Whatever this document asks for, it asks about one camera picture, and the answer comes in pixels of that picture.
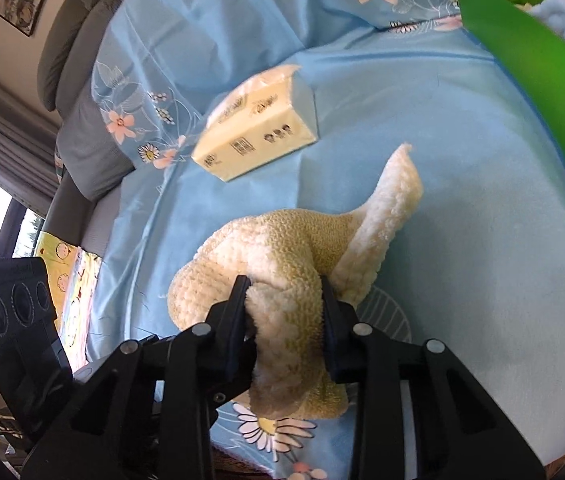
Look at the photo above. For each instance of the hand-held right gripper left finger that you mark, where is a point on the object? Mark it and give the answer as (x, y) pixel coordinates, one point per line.
(237, 320)

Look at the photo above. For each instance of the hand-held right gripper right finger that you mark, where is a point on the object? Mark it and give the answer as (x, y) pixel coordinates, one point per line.
(332, 335)

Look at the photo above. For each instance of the cream fluffy towel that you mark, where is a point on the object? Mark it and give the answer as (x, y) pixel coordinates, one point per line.
(287, 245)

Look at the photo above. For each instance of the green plastic container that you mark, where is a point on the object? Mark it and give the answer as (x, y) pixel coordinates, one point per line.
(537, 85)

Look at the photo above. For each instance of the cartoon printed blanket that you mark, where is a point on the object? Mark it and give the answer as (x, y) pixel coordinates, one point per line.
(67, 280)

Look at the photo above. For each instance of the blue floral bedsheet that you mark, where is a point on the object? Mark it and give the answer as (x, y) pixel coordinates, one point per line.
(437, 285)

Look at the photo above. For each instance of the large cream tissue pack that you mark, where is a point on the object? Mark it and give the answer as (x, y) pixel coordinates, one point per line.
(257, 130)

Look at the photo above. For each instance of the grey sofa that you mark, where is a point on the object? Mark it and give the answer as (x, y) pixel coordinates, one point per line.
(87, 125)

